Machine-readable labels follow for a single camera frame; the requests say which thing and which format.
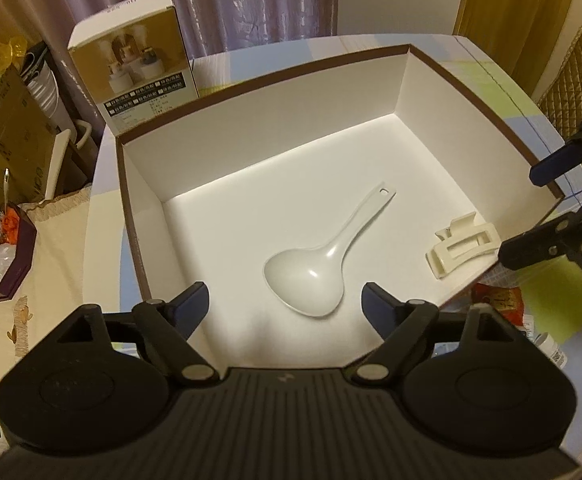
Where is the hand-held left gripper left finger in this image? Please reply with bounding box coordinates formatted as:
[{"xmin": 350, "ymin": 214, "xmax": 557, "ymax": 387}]
[{"xmin": 56, "ymin": 282, "xmax": 219, "ymax": 383}]

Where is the white plastic frame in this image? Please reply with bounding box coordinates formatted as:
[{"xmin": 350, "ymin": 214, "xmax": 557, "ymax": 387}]
[{"xmin": 45, "ymin": 122, "xmax": 94, "ymax": 201}]

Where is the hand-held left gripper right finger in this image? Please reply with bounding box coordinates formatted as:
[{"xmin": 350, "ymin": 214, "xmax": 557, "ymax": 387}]
[{"xmin": 353, "ymin": 282, "xmax": 517, "ymax": 383}]

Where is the white ribbed container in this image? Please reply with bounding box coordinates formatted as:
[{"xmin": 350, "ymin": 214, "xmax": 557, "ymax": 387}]
[{"xmin": 25, "ymin": 57, "xmax": 64, "ymax": 133}]

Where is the white and gold product box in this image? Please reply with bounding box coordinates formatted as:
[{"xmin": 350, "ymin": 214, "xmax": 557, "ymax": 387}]
[{"xmin": 67, "ymin": 0, "xmax": 202, "ymax": 137}]

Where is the red snack packet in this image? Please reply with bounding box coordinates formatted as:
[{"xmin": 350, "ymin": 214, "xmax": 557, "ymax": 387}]
[{"xmin": 471, "ymin": 282, "xmax": 537, "ymax": 341}]

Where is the cream hair claw clip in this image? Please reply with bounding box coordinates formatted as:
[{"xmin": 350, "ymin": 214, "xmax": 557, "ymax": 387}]
[{"xmin": 425, "ymin": 213, "xmax": 502, "ymax": 278}]

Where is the grey-purple curtain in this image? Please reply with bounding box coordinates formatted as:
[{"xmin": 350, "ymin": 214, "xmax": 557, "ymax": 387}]
[{"xmin": 0, "ymin": 0, "xmax": 339, "ymax": 126}]

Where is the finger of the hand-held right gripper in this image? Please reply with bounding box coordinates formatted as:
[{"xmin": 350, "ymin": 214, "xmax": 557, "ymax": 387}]
[
  {"xmin": 498, "ymin": 187, "xmax": 582, "ymax": 288},
  {"xmin": 530, "ymin": 112, "xmax": 582, "ymax": 187}
]

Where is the small white bottle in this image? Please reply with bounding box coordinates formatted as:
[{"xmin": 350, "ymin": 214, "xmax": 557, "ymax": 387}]
[{"xmin": 536, "ymin": 332, "xmax": 569, "ymax": 368}]

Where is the white plastic rice spoon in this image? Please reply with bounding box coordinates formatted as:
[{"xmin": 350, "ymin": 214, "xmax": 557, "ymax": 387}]
[{"xmin": 263, "ymin": 181, "xmax": 397, "ymax": 318}]

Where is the dark red open box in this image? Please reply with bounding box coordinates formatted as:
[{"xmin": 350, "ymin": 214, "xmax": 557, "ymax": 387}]
[{"xmin": 0, "ymin": 202, "xmax": 38, "ymax": 303}]

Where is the large brown-rimmed cardboard box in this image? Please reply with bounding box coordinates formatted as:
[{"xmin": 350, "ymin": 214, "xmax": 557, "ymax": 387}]
[{"xmin": 116, "ymin": 44, "xmax": 569, "ymax": 366}]

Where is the beige embroidered cloth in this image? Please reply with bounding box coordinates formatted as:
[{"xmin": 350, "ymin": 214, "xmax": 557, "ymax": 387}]
[{"xmin": 0, "ymin": 185, "xmax": 122, "ymax": 396}]

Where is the brown corrugated cardboard box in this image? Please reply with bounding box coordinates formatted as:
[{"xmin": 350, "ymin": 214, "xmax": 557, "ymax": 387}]
[{"xmin": 0, "ymin": 65, "xmax": 59, "ymax": 206}]

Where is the yellow plastic bag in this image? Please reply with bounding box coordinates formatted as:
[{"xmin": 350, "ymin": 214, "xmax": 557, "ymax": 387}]
[{"xmin": 0, "ymin": 35, "xmax": 29, "ymax": 73}]

